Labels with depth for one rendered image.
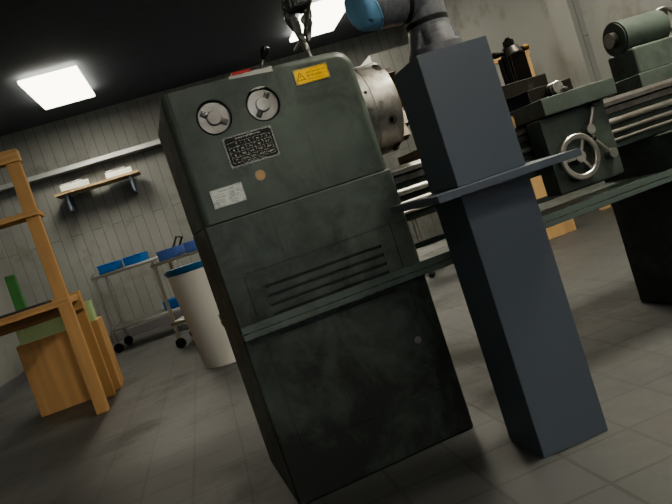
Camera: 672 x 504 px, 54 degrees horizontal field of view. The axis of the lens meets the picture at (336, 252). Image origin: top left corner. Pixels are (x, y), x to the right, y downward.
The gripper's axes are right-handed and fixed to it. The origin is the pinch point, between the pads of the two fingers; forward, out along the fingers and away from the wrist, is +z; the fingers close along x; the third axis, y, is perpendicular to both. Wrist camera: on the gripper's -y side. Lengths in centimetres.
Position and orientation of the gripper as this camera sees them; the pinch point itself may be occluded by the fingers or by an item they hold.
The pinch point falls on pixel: (305, 38)
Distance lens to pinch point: 221.3
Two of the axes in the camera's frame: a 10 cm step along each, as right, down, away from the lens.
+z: 3.2, 9.5, 0.6
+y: 2.8, -0.3, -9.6
